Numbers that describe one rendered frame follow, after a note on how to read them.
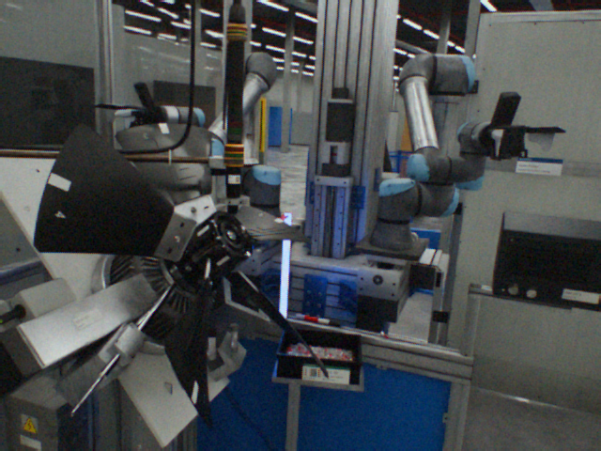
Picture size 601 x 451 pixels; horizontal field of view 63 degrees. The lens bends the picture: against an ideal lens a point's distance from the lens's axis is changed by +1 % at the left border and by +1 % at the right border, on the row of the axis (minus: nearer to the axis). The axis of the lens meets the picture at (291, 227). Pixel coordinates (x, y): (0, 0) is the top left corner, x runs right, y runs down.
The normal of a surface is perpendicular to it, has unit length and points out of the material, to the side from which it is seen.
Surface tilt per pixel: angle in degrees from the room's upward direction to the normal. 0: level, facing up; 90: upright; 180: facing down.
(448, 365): 90
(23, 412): 90
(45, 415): 90
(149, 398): 50
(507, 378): 90
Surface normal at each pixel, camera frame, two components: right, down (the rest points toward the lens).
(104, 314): 0.75, -0.53
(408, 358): -0.36, 0.19
